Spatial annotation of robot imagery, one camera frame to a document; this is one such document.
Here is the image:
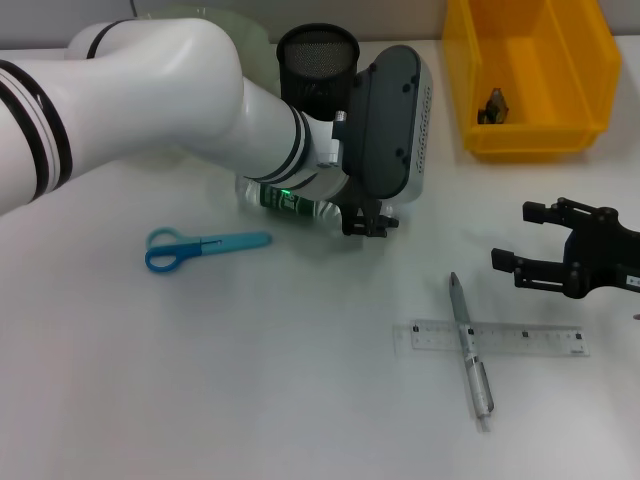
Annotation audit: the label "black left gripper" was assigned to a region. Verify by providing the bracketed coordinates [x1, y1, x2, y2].
[341, 189, 391, 239]

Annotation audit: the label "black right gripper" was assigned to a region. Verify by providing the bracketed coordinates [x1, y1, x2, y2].
[490, 196, 640, 301]

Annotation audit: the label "clear water bottle green label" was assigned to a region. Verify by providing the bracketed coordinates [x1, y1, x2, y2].
[233, 175, 401, 235]

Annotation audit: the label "blue capped scissors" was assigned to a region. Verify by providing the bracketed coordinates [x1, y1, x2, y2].
[144, 226, 274, 275]

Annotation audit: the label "clear plastic ruler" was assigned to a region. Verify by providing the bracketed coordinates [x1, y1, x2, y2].
[392, 319, 591, 359]

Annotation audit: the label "grey ballpoint pen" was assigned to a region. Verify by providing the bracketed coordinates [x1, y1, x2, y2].
[448, 271, 497, 434]

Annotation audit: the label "black mesh pen holder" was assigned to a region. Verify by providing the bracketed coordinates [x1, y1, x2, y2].
[276, 23, 362, 124]

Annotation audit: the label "pale green glass fruit plate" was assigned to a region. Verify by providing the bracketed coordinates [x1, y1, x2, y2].
[144, 3, 275, 94]

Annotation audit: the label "yellow plastic storage bin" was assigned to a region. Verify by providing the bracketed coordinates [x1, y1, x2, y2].
[441, 0, 624, 164]

